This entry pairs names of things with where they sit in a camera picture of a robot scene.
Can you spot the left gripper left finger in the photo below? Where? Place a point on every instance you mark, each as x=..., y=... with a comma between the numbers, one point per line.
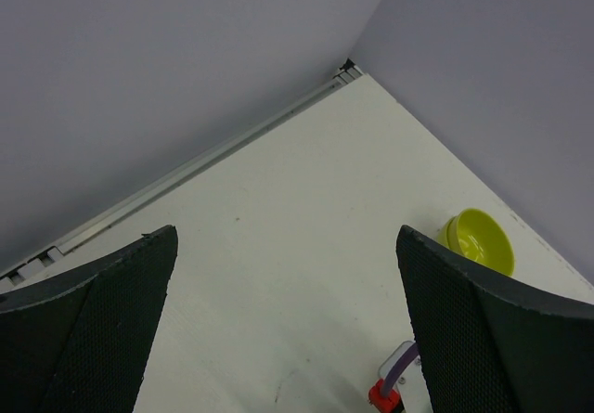
x=80, y=341

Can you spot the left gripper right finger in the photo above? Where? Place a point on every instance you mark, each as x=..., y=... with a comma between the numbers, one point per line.
x=490, y=343

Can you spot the lime green bowl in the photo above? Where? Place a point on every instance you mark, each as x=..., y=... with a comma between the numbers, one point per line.
x=476, y=235
x=443, y=236

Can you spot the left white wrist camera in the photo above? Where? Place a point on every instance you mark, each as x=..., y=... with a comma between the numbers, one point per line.
x=400, y=386

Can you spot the aluminium table edge rail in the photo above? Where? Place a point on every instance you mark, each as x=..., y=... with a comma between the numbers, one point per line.
x=16, y=274

